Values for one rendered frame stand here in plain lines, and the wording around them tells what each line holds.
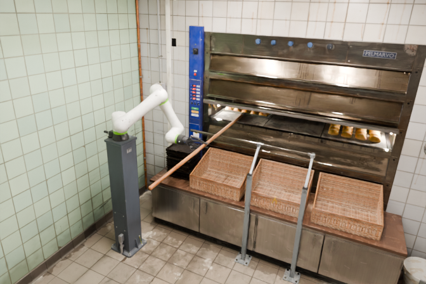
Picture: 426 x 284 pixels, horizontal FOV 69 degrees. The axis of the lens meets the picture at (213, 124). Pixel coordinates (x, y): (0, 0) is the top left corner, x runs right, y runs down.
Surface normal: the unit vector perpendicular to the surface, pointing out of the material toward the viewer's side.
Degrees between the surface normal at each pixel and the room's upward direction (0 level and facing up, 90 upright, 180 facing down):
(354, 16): 90
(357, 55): 91
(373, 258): 90
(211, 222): 90
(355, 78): 70
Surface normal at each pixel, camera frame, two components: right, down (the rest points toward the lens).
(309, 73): -0.39, -0.04
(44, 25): 0.90, 0.18
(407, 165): -0.43, 0.30
